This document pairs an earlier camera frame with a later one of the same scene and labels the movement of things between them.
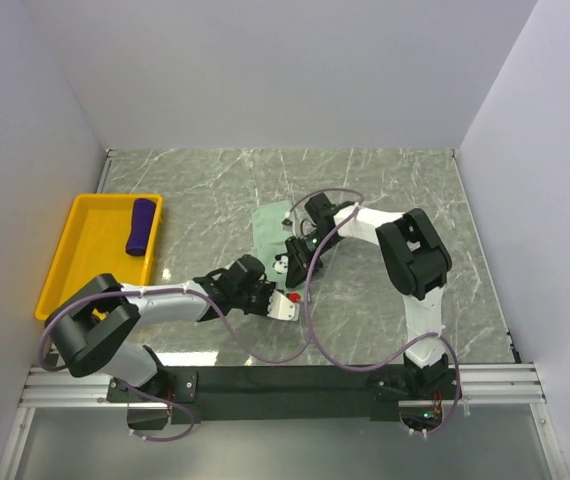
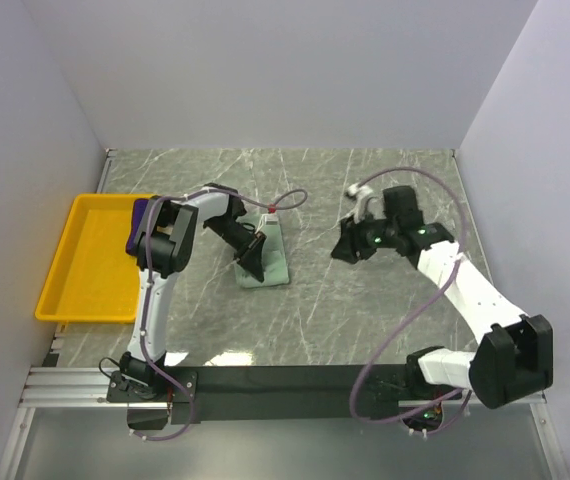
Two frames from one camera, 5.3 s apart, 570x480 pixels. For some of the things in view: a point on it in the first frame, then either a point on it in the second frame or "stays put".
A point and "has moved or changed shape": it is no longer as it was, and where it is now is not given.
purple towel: (141, 216) stays put
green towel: (269, 237) has moved or changed shape
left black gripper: (269, 288) → (250, 255)
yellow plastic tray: (96, 245) stays put
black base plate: (361, 394) stays put
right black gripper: (299, 262) → (350, 241)
